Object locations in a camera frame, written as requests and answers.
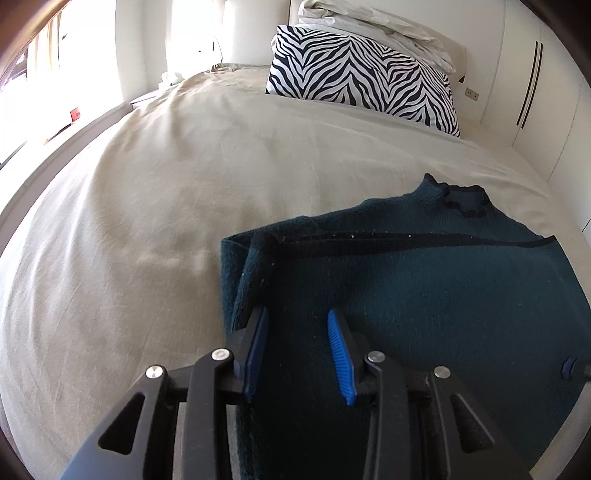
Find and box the folded white duvet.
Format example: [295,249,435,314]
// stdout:
[297,0,458,75]

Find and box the white nightstand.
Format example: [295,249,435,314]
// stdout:
[129,88,168,108]

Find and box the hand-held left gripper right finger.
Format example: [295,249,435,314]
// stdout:
[326,309,536,480]

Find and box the bed with beige sheet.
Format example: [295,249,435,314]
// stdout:
[0,62,587,480]

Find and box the cream padded headboard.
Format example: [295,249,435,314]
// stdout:
[224,0,469,79]

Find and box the white wardrobe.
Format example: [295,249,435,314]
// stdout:
[480,0,591,217]

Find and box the cream bed frame side rail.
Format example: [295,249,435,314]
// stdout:
[0,99,134,222]

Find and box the zebra print pillow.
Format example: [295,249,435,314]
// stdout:
[265,25,461,138]

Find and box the dark teal knit sweater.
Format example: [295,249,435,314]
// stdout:
[219,173,591,480]

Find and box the black wardrobe handle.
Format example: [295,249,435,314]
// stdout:
[522,43,544,128]
[516,41,539,127]

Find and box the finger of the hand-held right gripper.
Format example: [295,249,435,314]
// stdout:
[560,355,591,385]

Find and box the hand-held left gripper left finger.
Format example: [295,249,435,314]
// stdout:
[60,305,270,480]

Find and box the beige curtain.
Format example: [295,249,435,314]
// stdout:
[28,18,65,93]

